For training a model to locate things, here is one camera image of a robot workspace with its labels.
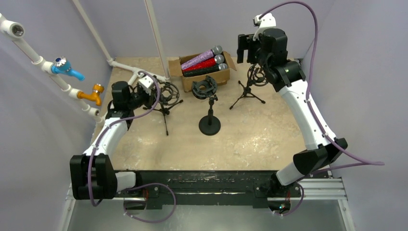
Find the purple glitter microphone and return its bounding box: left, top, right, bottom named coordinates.
left=181, top=45, right=225, bottom=70

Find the orange water tap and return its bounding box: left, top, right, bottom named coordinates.
left=76, top=84, right=104, bottom=106

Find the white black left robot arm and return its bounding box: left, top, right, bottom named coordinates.
left=69, top=77, right=159, bottom=202

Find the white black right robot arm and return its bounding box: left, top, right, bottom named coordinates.
left=237, top=28, right=348, bottom=188

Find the blue water tap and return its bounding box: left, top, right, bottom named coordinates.
left=51, top=56, right=85, bottom=81

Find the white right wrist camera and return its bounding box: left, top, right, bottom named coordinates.
left=253, top=13, right=276, bottom=41

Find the white PVC pipe frame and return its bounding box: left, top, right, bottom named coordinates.
left=0, top=0, right=170, bottom=124

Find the tripod shock mount stand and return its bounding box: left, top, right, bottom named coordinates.
left=153, top=80, right=183, bottom=136
left=229, top=64, right=268, bottom=110

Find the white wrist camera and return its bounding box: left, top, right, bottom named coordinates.
left=137, top=76, right=155, bottom=95
left=253, top=13, right=276, bottom=41

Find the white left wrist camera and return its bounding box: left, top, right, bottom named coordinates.
left=137, top=76, right=155, bottom=95

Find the brown cardboard box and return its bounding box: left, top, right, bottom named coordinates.
left=168, top=51, right=237, bottom=93

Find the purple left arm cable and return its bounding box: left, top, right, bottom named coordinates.
left=88, top=70, right=177, bottom=224

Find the red glitter microphone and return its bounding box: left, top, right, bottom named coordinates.
left=183, top=54, right=225, bottom=72

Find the black glitter microphone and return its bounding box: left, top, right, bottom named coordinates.
left=183, top=63, right=228, bottom=77

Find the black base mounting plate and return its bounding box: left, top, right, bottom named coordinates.
left=115, top=170, right=302, bottom=211

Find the round base shock mount stand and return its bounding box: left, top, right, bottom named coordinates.
left=191, top=75, right=221, bottom=137

